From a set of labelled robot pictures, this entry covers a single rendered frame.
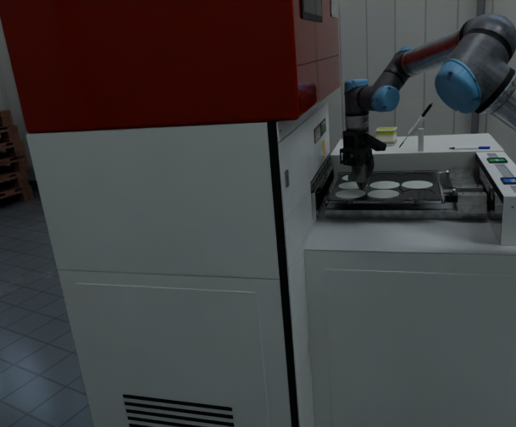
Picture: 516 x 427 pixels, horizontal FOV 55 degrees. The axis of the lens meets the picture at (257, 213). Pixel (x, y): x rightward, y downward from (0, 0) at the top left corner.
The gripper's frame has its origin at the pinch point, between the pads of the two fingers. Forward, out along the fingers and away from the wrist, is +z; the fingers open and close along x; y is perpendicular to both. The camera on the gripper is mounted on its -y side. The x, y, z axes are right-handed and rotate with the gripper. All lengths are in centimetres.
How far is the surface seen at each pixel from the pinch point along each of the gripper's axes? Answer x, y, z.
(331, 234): 6.3, 22.8, 9.2
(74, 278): -33, 90, 11
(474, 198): 33.5, -11.1, 1.6
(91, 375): -35, 92, 46
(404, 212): 15.5, -1.6, 6.9
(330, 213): -3.9, 12.2, 7.2
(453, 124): -75, -184, 12
